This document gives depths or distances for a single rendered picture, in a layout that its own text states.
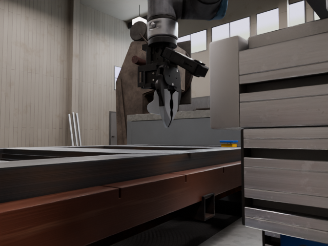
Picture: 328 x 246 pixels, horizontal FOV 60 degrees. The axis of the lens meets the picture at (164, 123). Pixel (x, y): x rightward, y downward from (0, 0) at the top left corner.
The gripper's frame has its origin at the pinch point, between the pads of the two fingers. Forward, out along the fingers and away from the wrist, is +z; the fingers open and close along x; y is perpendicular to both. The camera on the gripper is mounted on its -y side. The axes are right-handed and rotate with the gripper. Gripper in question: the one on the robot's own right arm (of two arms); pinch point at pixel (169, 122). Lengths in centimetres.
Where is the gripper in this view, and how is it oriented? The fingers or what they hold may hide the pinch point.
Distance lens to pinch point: 67.7
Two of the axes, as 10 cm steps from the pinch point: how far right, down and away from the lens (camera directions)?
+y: -8.2, 0.3, 5.7
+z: 0.0, 10.0, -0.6
